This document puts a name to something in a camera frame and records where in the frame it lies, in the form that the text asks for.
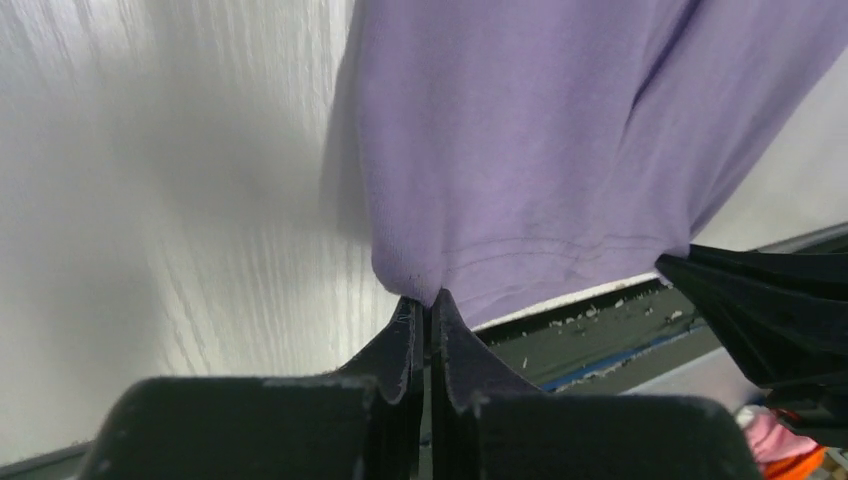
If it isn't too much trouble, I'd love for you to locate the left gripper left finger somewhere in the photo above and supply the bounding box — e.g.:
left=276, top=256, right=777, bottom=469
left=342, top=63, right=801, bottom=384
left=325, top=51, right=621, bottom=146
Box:
left=78, top=299, right=424, bottom=479

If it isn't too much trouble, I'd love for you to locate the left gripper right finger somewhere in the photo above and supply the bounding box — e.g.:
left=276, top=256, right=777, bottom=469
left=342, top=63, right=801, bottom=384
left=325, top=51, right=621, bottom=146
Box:
left=430, top=290, right=760, bottom=480

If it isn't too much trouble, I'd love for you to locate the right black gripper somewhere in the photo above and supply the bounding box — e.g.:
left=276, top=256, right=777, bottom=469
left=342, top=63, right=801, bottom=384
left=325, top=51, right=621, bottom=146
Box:
left=655, top=246, right=847, bottom=448

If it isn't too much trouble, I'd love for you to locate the purple t shirt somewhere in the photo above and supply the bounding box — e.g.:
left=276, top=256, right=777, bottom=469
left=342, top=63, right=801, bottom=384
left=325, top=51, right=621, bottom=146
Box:
left=322, top=1, right=847, bottom=326

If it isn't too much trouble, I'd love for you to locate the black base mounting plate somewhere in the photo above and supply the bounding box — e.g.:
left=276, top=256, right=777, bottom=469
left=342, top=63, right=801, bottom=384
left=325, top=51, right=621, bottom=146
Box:
left=479, top=225, right=847, bottom=391

